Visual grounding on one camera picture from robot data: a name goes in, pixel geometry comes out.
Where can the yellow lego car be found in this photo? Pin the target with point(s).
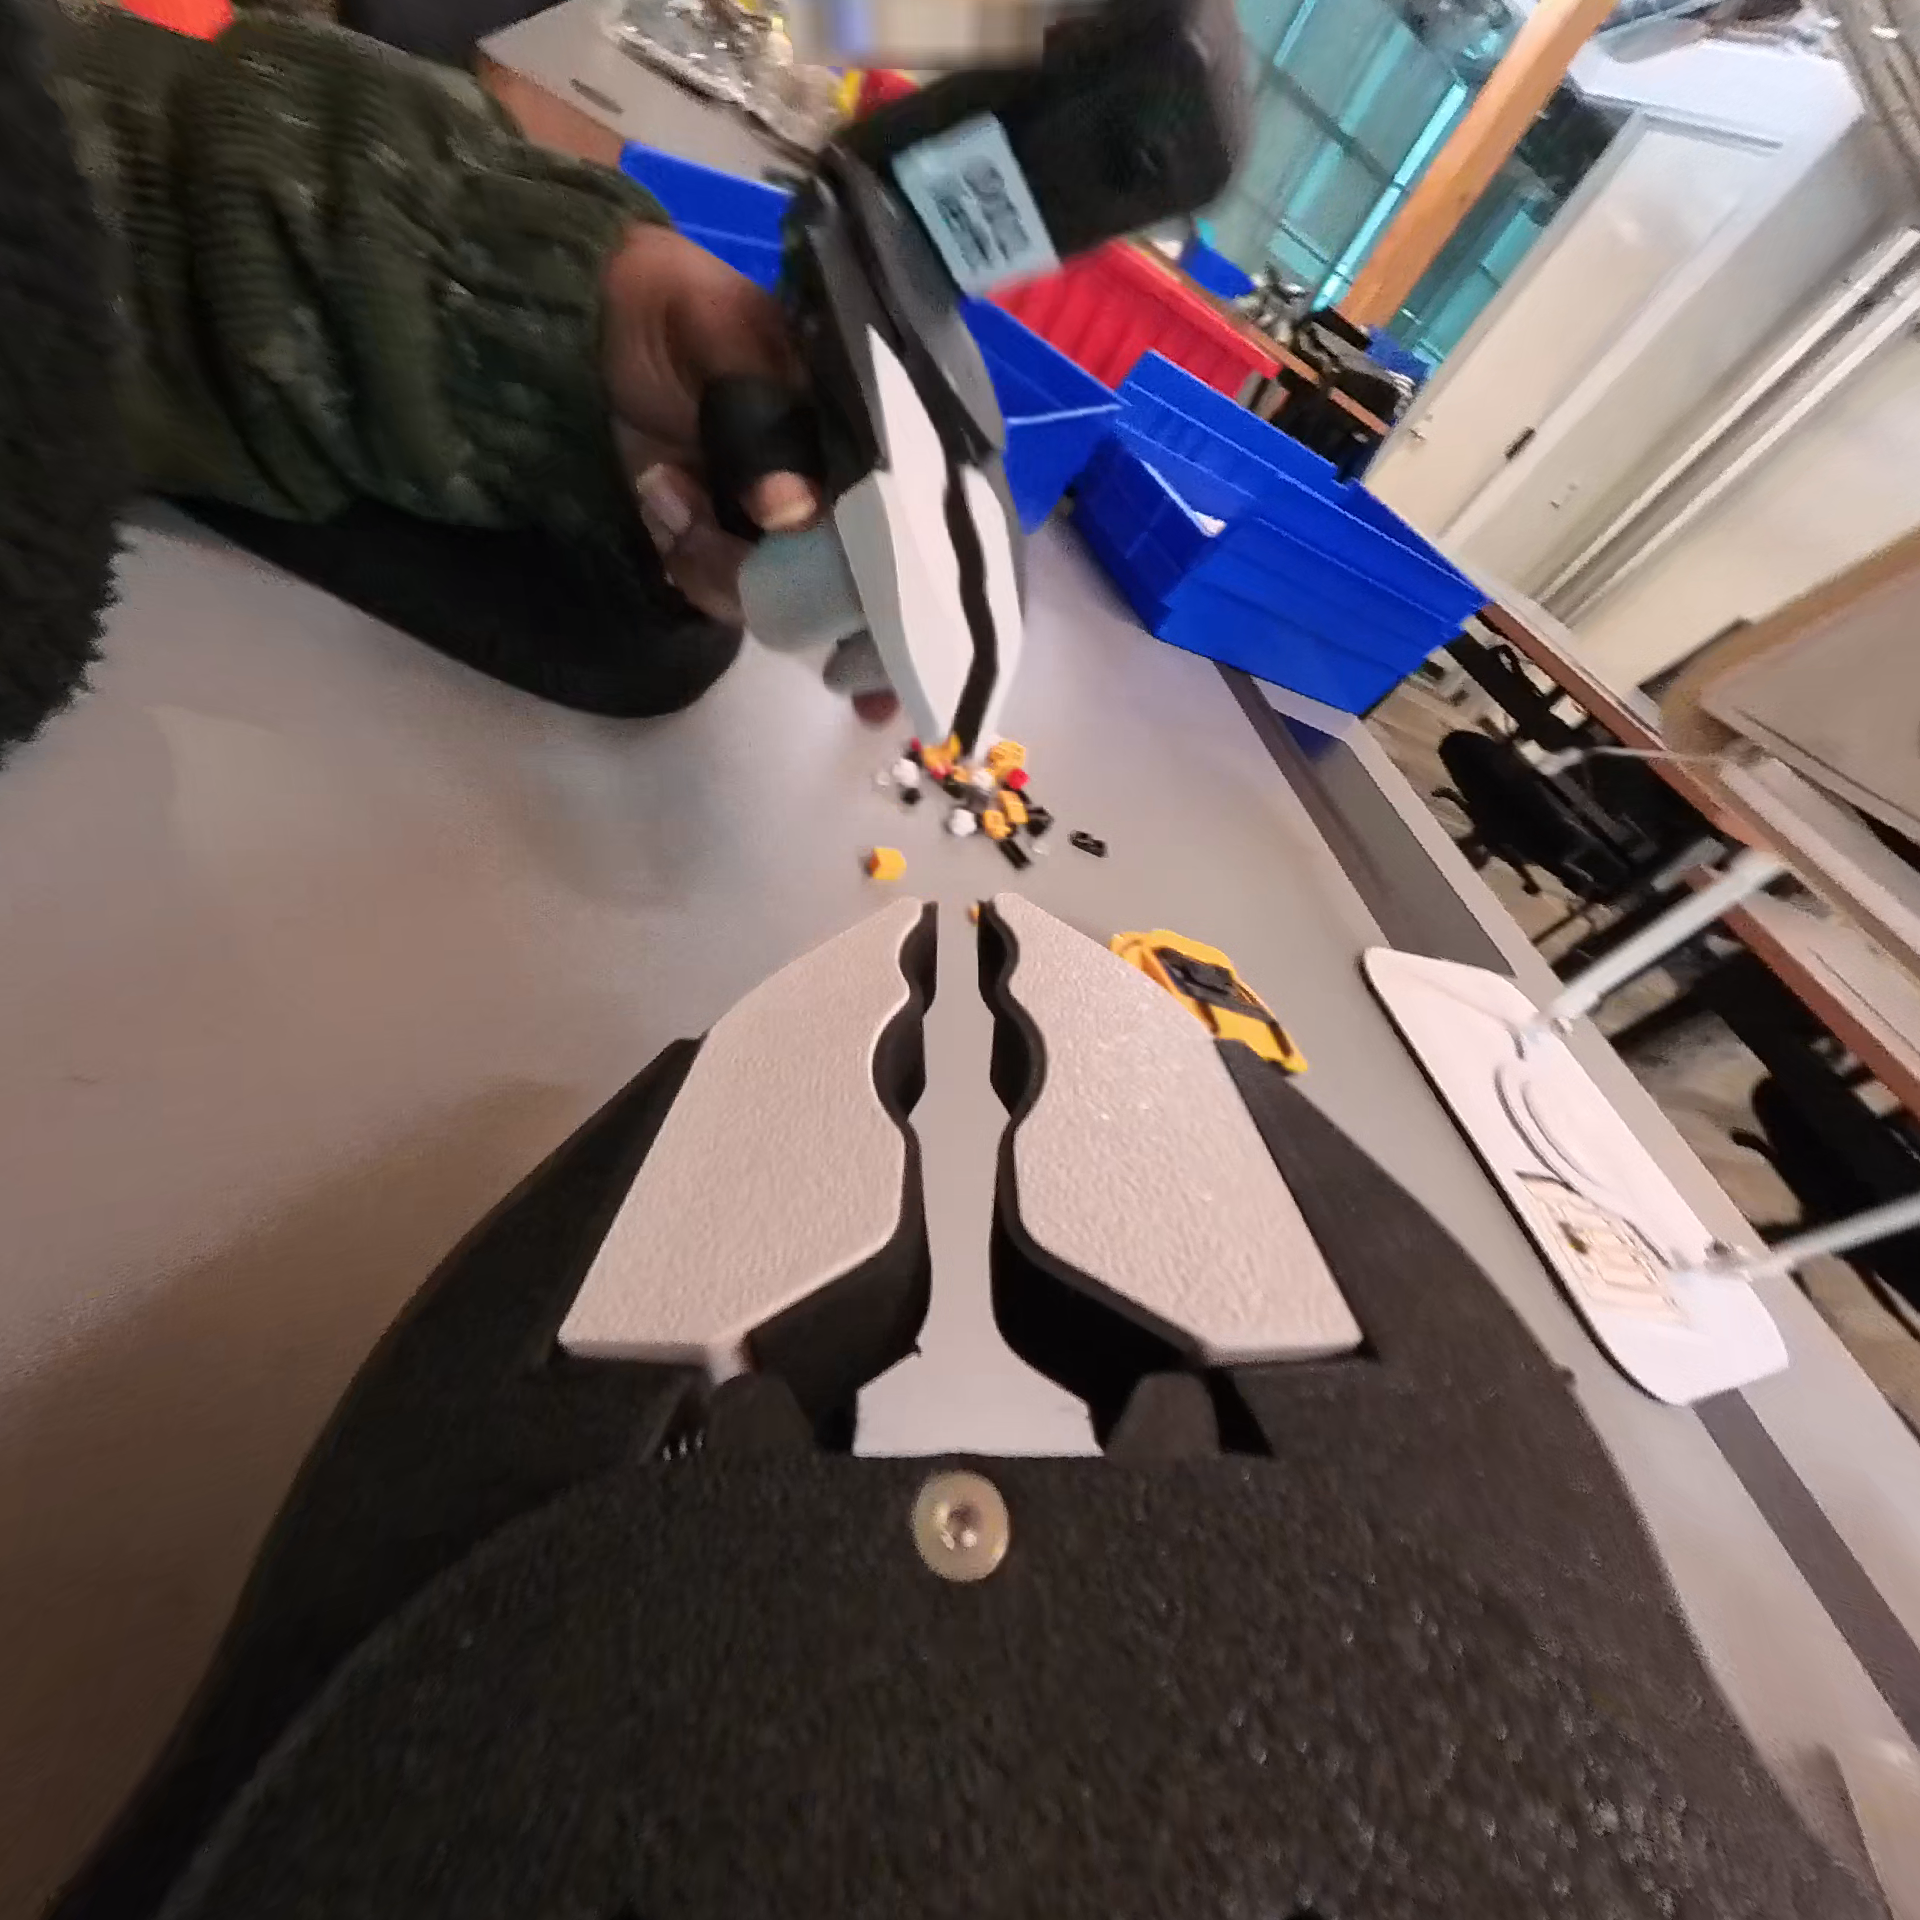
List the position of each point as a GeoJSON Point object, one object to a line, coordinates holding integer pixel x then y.
{"type": "Point", "coordinates": [1208, 991]}

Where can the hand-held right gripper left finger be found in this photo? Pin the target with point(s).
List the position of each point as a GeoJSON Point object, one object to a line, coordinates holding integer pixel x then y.
{"type": "Point", "coordinates": [737, 1187]}

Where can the lego sticker sheet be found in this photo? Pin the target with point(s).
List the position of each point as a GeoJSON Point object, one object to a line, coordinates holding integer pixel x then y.
{"type": "Point", "coordinates": [1605, 1245]}

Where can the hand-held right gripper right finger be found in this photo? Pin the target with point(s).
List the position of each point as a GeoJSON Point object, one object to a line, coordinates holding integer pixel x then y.
{"type": "Point", "coordinates": [1188, 1187]}

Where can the person's left hand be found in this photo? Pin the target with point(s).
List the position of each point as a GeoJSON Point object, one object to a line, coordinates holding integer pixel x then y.
{"type": "Point", "coordinates": [676, 362]}

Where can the pile of small lego pieces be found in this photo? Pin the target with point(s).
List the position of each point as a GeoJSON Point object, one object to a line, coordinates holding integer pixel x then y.
{"type": "Point", "coordinates": [982, 797]}

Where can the red storage bin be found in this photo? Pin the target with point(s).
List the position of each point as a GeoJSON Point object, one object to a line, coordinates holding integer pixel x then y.
{"type": "Point", "coordinates": [1138, 315]}

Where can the wooden desk with black legs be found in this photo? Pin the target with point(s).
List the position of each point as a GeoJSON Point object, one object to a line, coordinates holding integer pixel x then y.
{"type": "Point", "coordinates": [1335, 398]}

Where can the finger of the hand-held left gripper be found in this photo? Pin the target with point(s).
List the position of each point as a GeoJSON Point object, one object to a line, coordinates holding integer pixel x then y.
{"type": "Point", "coordinates": [1007, 603]}
{"type": "Point", "coordinates": [897, 553]}

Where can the black bag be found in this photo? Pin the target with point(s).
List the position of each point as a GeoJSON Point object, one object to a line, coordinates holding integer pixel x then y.
{"type": "Point", "coordinates": [1350, 345]}

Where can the white book stand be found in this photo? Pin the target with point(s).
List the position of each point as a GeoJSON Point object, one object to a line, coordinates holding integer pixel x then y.
{"type": "Point", "coordinates": [1574, 1110]}

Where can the black office chair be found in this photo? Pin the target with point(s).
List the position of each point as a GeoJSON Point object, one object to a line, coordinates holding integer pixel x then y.
{"type": "Point", "coordinates": [1514, 813]}
{"type": "Point", "coordinates": [1848, 1170]}

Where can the orange traffic cone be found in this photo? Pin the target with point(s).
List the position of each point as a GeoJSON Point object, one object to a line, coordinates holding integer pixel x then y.
{"type": "Point", "coordinates": [178, 15]}

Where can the light wooden desk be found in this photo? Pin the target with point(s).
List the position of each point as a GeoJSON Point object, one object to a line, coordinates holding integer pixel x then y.
{"type": "Point", "coordinates": [1647, 721]}

